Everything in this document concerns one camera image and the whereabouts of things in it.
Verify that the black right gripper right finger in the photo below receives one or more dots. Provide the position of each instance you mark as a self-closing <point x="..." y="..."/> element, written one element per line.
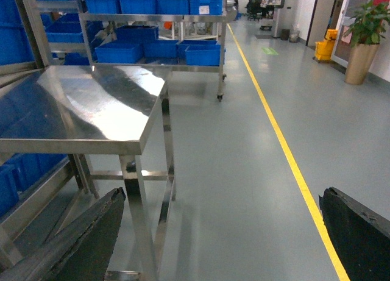
<point x="359" y="235"/>

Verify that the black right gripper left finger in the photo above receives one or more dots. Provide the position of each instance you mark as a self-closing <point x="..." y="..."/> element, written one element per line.
<point x="80" y="251"/>

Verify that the steel shelf rack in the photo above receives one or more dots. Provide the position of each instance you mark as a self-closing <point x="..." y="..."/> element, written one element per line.
<point x="40" y="194"/>

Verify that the small steel table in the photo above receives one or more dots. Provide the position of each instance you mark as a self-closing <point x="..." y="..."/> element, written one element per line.
<point x="103" y="109"/>

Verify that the yellow mop bucket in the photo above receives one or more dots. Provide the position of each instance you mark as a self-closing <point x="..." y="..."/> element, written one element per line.
<point x="324" y="48"/>

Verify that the plant in gold pot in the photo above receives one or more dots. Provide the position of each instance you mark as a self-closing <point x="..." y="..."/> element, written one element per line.
<point x="366" y="31"/>

